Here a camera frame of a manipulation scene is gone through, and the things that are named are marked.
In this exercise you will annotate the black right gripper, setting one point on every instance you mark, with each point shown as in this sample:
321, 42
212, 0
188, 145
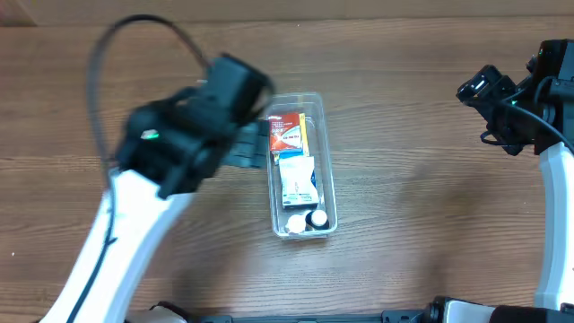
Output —
500, 135

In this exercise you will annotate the red white medicine box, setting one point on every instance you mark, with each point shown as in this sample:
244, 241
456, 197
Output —
285, 133

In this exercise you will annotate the blue yellow VapoDrops box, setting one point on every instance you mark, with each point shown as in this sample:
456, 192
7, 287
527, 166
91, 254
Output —
305, 143

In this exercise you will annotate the white blue medicine box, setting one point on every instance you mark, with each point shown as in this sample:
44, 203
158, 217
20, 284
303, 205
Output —
297, 177

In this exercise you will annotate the orange tablet tube white cap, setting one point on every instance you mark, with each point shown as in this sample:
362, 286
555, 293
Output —
296, 224

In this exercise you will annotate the dark syrup bottle white cap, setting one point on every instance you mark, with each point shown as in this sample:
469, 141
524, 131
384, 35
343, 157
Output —
317, 220

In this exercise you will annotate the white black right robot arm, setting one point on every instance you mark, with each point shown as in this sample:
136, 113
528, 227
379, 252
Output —
538, 111

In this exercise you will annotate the clear plastic container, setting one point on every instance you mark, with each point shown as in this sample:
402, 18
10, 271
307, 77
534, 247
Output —
311, 104

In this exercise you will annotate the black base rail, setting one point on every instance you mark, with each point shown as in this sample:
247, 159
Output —
386, 316

